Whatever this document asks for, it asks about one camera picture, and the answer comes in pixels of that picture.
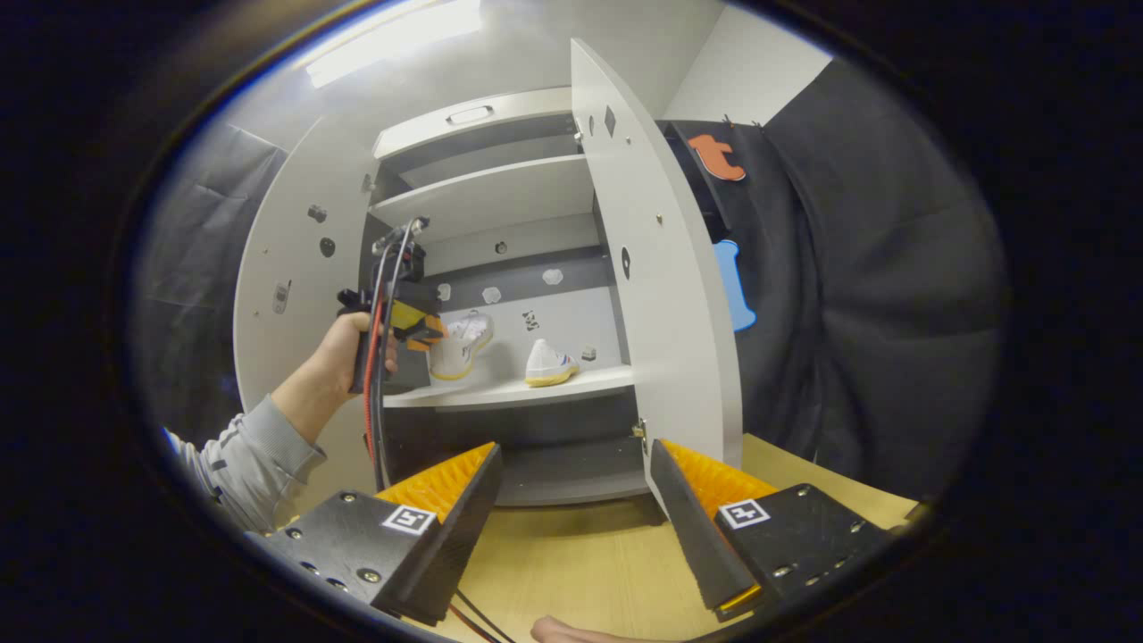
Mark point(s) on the white cabinet door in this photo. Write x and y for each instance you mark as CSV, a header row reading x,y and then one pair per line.
x,y
670,313
286,232

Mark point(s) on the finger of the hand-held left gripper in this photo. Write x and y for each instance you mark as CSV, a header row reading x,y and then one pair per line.
x,y
415,323

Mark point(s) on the black backdrop cloth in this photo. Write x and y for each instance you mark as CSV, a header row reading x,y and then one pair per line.
x,y
875,268

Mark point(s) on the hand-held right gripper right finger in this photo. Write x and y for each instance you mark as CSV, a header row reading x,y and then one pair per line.
x,y
692,527

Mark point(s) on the white shoe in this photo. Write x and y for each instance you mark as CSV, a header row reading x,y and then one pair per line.
x,y
464,344
549,366

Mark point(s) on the white cabinet drawer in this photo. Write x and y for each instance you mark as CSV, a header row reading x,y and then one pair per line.
x,y
536,112

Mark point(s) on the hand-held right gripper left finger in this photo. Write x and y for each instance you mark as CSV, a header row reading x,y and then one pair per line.
x,y
464,536

